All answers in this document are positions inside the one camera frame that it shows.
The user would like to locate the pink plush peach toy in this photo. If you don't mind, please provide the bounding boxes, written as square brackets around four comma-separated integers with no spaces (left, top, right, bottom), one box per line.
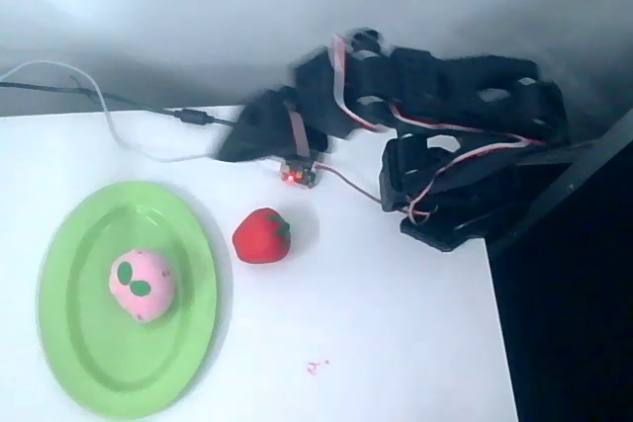
[108,248,177,325]

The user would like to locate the green oval plastic plate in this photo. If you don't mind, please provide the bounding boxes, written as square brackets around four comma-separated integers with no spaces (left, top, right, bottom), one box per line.
[37,180,222,421]

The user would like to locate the small controller board red led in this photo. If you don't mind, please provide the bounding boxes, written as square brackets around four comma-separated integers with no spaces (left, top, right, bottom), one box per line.
[278,156,323,191]

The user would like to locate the red plush strawberry toy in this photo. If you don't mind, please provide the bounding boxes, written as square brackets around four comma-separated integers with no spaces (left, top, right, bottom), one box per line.
[231,207,293,264]

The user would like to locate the red white servo wires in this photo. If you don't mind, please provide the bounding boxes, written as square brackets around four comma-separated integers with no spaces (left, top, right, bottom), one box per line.
[285,34,548,226]

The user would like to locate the black power cable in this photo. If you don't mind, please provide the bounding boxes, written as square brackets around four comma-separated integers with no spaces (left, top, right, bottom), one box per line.
[0,79,239,127]

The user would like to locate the black and white cables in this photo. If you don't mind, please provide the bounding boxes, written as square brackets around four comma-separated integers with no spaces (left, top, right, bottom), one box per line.
[0,60,222,164]

